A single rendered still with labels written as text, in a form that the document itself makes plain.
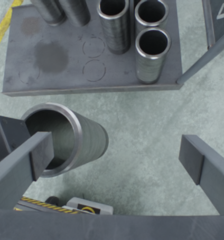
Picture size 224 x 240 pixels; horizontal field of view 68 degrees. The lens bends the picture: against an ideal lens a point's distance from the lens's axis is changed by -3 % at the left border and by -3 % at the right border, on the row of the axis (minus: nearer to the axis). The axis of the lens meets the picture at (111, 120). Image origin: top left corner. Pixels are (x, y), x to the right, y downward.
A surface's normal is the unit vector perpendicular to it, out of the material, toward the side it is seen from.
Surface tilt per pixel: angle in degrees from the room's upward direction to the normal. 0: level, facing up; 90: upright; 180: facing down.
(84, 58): 0
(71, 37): 0
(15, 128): 90
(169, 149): 0
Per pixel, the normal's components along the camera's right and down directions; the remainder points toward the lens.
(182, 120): -0.14, -0.13
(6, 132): 0.87, -0.48
